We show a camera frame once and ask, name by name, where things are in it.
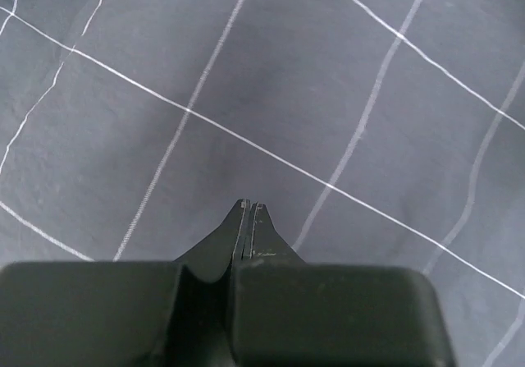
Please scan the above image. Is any dark grey checked pillowcase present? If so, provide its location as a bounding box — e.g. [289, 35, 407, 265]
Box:
[1, 0, 524, 366]

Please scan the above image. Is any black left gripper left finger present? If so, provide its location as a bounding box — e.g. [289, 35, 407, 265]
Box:
[1, 200, 250, 366]

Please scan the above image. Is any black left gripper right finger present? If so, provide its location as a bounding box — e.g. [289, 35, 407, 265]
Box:
[230, 203, 455, 366]

